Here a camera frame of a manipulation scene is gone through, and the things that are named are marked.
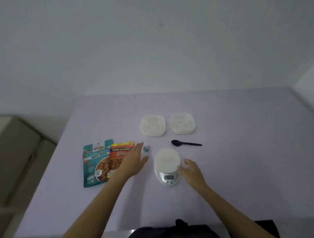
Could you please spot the person's left hand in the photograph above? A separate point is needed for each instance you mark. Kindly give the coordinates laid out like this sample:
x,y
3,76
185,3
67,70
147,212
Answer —
x,y
131,164

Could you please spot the person's right hand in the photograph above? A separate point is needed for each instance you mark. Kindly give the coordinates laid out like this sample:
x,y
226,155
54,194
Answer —
x,y
192,174

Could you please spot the orange salted almonds bag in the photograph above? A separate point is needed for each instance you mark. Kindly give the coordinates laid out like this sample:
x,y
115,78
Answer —
x,y
117,152

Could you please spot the white kitchen scale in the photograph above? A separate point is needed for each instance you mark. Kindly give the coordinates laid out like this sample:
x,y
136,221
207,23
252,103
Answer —
x,y
166,159

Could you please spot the black plastic spoon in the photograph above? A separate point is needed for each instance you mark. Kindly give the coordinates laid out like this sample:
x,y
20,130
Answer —
x,y
175,143

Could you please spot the teal roasted almonds bag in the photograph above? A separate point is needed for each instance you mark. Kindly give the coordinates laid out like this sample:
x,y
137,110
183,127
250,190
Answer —
x,y
92,169

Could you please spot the white square plastic container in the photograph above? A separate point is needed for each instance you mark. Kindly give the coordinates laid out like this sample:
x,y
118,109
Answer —
x,y
182,123
153,126

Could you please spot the person's left forearm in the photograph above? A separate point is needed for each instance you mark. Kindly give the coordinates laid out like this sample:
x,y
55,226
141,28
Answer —
x,y
98,208

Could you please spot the person's right forearm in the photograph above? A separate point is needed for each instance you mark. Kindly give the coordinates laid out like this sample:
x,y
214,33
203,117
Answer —
x,y
233,215

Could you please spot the person's black clothing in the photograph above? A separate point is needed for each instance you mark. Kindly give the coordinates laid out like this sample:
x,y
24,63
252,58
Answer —
x,y
171,231

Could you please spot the teal binder clip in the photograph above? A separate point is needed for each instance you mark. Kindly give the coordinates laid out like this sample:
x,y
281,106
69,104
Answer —
x,y
146,148

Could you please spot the beige sofa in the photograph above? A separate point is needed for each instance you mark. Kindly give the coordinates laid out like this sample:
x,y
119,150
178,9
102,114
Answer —
x,y
19,152

